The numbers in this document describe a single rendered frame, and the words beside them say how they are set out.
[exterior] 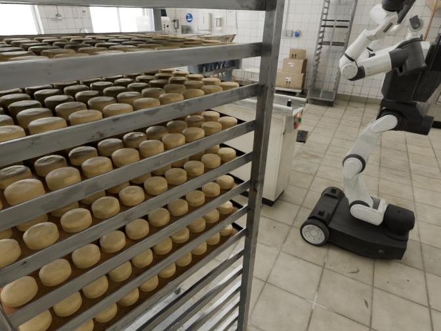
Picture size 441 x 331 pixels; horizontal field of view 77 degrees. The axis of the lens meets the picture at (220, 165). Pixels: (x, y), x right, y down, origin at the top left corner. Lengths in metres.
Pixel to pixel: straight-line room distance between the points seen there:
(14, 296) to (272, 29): 0.69
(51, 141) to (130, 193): 0.22
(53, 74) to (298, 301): 1.72
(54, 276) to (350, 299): 1.69
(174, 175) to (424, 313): 1.79
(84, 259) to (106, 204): 0.11
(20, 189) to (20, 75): 0.18
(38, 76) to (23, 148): 0.09
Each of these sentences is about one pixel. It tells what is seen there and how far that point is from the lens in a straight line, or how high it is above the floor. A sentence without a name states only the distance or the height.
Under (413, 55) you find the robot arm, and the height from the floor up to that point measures 1.33.
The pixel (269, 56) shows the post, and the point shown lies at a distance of 0.67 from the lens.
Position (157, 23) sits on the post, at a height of 1.45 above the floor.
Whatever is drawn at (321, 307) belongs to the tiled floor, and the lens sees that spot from 1.89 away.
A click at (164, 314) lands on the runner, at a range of 0.84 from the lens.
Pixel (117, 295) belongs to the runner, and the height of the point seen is 0.96.
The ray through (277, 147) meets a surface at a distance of 2.17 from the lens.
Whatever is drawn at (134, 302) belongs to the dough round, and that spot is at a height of 0.87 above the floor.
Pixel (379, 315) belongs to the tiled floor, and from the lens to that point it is 2.00.
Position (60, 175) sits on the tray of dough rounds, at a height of 1.24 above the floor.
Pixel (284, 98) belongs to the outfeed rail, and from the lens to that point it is 2.38.
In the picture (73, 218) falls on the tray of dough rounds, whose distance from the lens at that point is 0.57.
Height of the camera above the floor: 1.48
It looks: 29 degrees down
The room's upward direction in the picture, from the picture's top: 1 degrees clockwise
